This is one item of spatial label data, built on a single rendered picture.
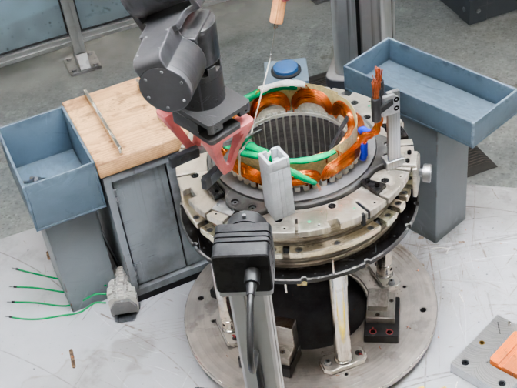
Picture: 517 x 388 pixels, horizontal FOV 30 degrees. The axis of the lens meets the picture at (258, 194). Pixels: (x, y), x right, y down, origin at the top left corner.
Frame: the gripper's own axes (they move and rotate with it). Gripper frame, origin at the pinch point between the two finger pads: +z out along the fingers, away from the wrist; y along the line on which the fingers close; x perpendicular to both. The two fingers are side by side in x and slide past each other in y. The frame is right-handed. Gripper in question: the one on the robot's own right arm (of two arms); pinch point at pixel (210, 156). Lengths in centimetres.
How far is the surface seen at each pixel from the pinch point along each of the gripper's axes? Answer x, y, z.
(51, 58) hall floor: 90, -217, 129
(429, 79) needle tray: 46.2, -2.5, 15.5
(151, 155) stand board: 3.7, -19.5, 12.9
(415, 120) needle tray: 36.5, 2.6, 15.2
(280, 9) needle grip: 13.1, 0.5, -14.6
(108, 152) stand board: -0.7, -23.5, 11.7
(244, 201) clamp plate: 1.8, 3.2, 6.9
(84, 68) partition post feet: 93, -198, 126
